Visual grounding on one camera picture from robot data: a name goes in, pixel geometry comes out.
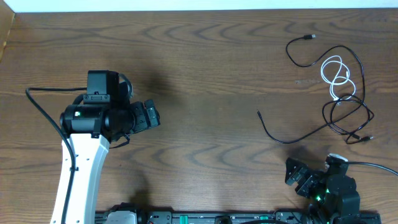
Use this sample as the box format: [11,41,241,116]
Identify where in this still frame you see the green clamp handle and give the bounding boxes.
[180,215,189,224]

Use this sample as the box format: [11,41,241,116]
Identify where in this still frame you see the cardboard panel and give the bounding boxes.
[0,0,15,59]

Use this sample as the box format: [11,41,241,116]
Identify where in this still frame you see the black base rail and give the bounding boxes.
[94,203,382,224]

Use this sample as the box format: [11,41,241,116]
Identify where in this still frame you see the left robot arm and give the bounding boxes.
[51,70,160,223]

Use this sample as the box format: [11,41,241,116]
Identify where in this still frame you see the white usb cable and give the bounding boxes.
[320,55,357,101]

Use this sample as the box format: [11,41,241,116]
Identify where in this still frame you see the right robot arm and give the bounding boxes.
[285,154,360,223]

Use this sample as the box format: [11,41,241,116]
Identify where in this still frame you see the black usb cable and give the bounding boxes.
[322,94,375,145]
[256,34,366,145]

